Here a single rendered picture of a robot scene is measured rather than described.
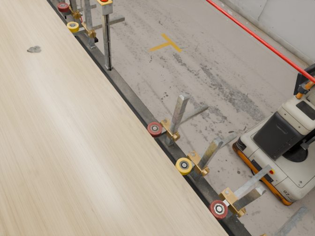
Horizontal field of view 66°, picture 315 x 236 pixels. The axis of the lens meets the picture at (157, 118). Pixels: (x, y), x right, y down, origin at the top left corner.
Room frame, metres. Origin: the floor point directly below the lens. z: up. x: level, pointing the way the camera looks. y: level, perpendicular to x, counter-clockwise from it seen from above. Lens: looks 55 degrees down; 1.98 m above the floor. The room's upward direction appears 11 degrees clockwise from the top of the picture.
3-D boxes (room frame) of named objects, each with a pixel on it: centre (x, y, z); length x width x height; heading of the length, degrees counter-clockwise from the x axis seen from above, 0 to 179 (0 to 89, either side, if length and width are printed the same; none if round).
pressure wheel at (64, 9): (1.60, 0.86, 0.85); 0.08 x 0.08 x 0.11
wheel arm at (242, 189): (0.48, -0.49, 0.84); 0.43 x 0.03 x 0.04; 135
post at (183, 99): (0.74, -0.10, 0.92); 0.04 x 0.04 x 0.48; 45
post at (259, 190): (0.38, -0.45, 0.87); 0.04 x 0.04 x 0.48; 45
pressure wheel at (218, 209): (0.34, -0.35, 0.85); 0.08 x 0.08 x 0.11
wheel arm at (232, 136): (0.65, -0.31, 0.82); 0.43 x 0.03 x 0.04; 135
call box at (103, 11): (1.26, 0.42, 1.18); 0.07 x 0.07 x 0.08; 45
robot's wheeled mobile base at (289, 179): (1.18, -1.18, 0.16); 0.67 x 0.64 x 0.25; 44
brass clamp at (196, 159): (0.58, -0.26, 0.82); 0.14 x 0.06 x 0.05; 45
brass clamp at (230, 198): (0.40, -0.44, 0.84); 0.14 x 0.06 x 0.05; 45
